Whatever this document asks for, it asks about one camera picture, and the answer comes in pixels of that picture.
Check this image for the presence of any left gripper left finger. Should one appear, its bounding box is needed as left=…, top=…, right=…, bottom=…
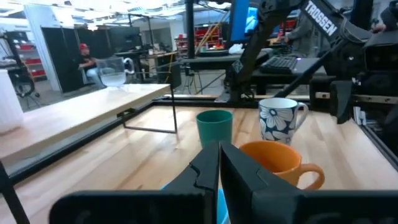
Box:
left=161, top=141, right=220, bottom=224

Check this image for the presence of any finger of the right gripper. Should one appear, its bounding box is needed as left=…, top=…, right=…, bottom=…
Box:
left=381, top=104, right=398, bottom=156
left=329, top=80, right=354, bottom=124

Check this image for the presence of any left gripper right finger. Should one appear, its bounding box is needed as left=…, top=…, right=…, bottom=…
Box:
left=220, top=141, right=305, bottom=224

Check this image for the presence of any orange ceramic mug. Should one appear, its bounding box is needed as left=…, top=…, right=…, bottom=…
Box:
left=238, top=140, right=326, bottom=191

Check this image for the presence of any green handleless cup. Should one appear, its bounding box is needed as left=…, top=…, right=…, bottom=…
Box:
left=195, top=109, right=234, bottom=149

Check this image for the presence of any navy white floral mug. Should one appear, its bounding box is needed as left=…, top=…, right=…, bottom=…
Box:
left=257, top=97, right=310, bottom=146

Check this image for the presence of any clear glass mug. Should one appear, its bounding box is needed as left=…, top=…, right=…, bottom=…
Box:
left=96, top=57, right=135, bottom=88

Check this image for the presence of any shelf with red bins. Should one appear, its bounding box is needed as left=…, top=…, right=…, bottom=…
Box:
left=17, top=43, right=47, bottom=79

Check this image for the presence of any person's hand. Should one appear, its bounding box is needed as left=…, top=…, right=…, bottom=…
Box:
left=369, top=22, right=388, bottom=34

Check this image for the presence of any black computer keyboard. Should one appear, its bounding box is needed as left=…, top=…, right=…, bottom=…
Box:
left=259, top=55, right=299, bottom=75

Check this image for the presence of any black desk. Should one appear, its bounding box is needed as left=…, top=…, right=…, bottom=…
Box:
left=180, top=49, right=328, bottom=95

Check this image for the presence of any white crumpled bag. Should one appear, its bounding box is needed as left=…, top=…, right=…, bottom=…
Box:
left=228, top=43, right=246, bottom=55

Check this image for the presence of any blue lit monitor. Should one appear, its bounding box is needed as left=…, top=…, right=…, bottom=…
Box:
left=229, top=0, right=259, bottom=43

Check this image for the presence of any person with red cap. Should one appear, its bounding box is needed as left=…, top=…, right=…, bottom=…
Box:
left=77, top=42, right=107, bottom=90

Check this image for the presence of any black room divider panel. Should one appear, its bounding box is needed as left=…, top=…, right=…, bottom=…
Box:
left=41, top=26, right=141, bottom=93

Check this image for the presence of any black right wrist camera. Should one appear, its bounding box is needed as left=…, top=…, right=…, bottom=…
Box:
left=363, top=30, right=398, bottom=73

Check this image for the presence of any wooden shelf black metal frame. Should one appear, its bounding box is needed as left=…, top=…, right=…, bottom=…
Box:
left=0, top=83, right=178, bottom=224

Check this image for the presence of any black vertical post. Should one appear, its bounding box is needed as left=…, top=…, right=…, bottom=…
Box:
left=185, top=0, right=196, bottom=60

